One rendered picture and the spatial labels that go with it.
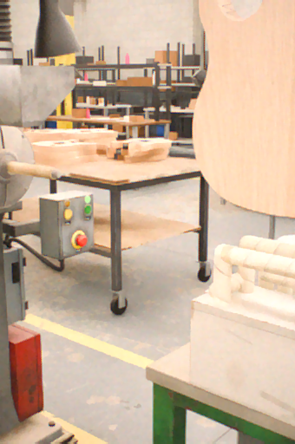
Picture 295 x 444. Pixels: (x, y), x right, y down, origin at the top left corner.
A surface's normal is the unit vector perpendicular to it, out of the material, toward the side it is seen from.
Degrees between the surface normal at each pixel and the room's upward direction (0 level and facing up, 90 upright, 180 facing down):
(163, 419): 90
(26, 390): 90
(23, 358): 90
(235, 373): 90
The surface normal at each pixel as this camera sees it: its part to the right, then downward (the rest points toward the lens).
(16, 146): 0.82, 0.04
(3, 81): -0.64, 0.18
